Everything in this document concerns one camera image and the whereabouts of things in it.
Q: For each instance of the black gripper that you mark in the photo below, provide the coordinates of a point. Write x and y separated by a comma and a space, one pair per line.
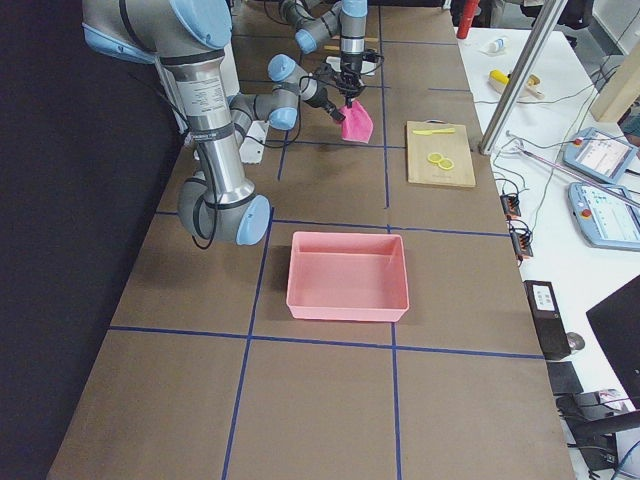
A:
328, 107
349, 65

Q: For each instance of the pink microfiber cloth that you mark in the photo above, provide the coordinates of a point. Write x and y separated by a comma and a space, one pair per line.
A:
357, 125

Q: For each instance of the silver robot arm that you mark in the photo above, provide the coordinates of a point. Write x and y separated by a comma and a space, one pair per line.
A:
188, 39
345, 20

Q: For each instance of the white rack tray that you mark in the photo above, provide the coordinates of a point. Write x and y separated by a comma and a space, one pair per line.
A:
368, 68

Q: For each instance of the white column with base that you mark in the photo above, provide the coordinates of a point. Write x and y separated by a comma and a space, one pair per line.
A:
253, 149

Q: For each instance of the lemon slice one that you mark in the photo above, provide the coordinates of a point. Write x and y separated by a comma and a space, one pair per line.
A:
435, 157

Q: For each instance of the yellow plastic knife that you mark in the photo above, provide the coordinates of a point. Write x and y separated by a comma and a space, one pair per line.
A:
430, 132

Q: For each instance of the bamboo cutting board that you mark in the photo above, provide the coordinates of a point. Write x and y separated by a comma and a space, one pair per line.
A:
453, 146

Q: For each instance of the red fire extinguisher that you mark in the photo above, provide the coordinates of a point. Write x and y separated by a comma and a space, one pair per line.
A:
467, 15

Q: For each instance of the small white bottle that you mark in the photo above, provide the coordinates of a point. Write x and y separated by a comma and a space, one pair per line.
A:
496, 47

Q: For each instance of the pink plastic bin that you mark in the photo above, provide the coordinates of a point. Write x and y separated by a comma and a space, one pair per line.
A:
347, 277

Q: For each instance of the teach pendant far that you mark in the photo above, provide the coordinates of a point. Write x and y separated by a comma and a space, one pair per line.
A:
599, 155

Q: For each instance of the teach pendant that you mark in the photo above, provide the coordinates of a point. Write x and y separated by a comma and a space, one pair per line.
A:
604, 220
599, 155

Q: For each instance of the teach pendant near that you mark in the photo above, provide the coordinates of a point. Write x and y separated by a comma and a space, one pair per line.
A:
604, 220

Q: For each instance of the black power box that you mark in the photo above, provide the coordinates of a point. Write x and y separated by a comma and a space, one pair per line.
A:
547, 319

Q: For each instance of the black monitor corner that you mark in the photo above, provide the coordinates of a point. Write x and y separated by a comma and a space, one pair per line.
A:
615, 324

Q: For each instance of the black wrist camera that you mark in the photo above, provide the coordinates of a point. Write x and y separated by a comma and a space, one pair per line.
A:
372, 56

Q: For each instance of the aluminium frame post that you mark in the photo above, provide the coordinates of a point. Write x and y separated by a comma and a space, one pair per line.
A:
535, 43

